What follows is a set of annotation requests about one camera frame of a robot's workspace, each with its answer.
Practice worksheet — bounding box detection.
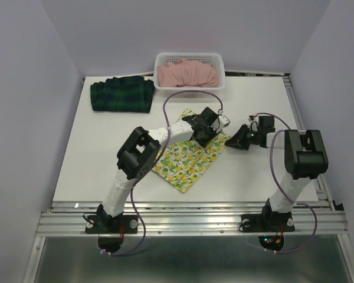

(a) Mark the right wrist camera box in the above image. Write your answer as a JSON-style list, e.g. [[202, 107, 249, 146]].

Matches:
[[248, 116, 258, 131]]

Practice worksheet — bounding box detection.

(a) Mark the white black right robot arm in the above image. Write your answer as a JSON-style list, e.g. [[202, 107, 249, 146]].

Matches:
[[225, 113, 329, 233]]

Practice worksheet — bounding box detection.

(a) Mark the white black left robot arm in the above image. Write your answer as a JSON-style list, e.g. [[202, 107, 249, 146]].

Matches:
[[86, 107, 230, 232]]

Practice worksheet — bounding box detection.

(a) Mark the aluminium frame rail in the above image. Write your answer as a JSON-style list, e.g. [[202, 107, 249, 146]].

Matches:
[[225, 69, 291, 87]]

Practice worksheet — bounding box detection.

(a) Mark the green plaid folded skirt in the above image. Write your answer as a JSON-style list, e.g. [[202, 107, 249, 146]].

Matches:
[[90, 75, 155, 113]]

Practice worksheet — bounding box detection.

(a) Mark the white plastic basket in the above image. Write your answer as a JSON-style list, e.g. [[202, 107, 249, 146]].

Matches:
[[153, 52, 225, 97]]

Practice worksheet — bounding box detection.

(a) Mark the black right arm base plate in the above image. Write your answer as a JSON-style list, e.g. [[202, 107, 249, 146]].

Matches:
[[238, 212, 295, 252]]

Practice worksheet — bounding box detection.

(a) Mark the pink skirt in basket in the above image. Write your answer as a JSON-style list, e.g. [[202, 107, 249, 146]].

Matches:
[[157, 59, 220, 88]]

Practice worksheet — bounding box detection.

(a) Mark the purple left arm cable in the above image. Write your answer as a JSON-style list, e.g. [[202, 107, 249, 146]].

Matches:
[[99, 90, 225, 256]]

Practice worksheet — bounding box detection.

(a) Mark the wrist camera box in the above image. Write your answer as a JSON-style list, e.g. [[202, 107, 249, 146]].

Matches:
[[248, 116, 258, 131], [217, 115, 231, 131]]

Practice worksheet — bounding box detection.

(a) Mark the lemon print skirt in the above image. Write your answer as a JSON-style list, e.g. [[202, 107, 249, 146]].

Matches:
[[152, 108, 232, 195]]

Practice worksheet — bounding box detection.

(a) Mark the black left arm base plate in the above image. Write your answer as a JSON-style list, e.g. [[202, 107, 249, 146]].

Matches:
[[83, 215, 139, 256]]

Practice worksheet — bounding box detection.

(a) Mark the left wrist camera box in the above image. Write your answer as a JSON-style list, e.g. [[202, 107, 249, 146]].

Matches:
[[217, 115, 231, 131]]

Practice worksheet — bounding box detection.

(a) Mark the front aluminium rail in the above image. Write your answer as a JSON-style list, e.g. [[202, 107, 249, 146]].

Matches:
[[36, 200, 349, 237]]

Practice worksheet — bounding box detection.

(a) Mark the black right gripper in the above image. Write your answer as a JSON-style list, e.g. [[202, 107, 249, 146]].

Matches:
[[224, 124, 261, 150]]

